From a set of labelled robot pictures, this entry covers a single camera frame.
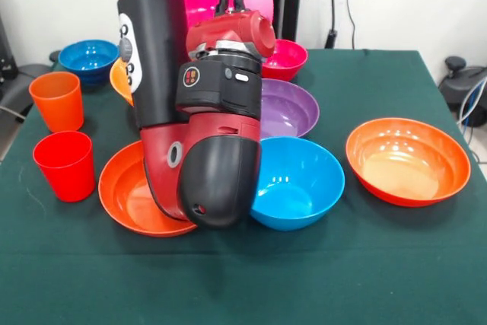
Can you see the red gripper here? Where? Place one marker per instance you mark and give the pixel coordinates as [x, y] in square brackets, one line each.
[236, 28]

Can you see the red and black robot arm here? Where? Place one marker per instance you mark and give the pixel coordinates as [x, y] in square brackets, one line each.
[160, 55]

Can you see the small crimson bowl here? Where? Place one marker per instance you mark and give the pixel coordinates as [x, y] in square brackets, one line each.
[289, 62]

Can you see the purple bowl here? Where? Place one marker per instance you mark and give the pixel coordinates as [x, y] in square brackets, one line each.
[289, 112]

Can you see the large orange bowl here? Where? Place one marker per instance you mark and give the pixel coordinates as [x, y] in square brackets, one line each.
[119, 81]

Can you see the small dark blue bowl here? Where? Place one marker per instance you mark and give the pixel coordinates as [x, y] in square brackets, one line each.
[89, 60]

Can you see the orange cup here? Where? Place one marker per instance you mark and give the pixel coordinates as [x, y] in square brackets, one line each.
[59, 108]

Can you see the light blue bowl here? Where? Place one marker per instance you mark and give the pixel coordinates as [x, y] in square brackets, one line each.
[300, 188]

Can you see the red-orange bowl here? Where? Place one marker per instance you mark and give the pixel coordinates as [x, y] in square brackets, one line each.
[407, 165]
[125, 195]

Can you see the red cup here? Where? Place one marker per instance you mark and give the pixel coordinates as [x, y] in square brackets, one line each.
[66, 176]

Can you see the dark green tablecloth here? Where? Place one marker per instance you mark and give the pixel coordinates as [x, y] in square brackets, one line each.
[243, 271]

